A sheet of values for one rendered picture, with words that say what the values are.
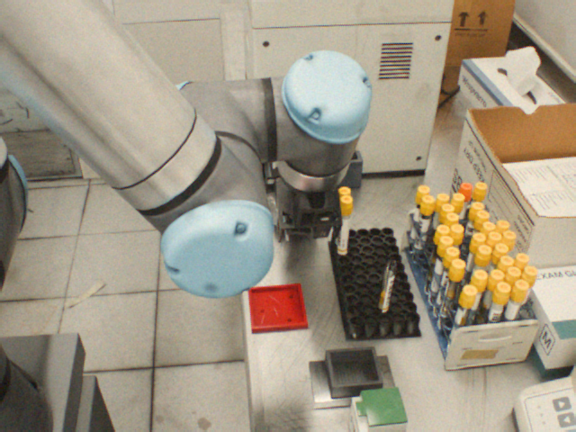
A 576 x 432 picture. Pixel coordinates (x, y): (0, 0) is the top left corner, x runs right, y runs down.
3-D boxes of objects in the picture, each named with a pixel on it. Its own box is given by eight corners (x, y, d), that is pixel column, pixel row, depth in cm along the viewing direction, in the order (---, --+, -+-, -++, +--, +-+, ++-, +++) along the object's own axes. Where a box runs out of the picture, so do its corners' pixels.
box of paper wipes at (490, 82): (457, 86, 120) (468, 27, 112) (509, 82, 122) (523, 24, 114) (507, 148, 103) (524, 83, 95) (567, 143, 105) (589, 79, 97)
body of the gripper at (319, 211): (274, 245, 73) (280, 209, 62) (268, 178, 76) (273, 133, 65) (338, 239, 74) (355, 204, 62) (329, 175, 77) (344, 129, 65)
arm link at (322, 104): (270, 45, 50) (370, 40, 51) (265, 111, 61) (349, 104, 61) (280, 129, 48) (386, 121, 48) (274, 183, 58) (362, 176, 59)
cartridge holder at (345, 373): (308, 368, 69) (309, 348, 67) (385, 362, 70) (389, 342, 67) (314, 409, 65) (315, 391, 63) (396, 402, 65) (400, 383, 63)
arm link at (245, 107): (135, 135, 45) (282, 124, 46) (144, 68, 54) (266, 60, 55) (150, 216, 50) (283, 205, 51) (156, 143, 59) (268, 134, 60)
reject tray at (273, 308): (247, 291, 78) (247, 287, 78) (301, 287, 79) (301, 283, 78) (251, 333, 73) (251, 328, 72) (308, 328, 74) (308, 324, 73)
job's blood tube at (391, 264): (373, 315, 75) (384, 256, 68) (384, 314, 75) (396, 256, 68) (375, 323, 74) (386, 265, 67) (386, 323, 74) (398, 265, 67)
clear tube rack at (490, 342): (400, 248, 84) (407, 209, 80) (468, 243, 85) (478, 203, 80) (444, 371, 69) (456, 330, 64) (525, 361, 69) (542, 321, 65)
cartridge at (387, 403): (346, 427, 63) (352, 391, 59) (391, 421, 64) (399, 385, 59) (354, 461, 60) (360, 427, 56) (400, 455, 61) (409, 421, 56)
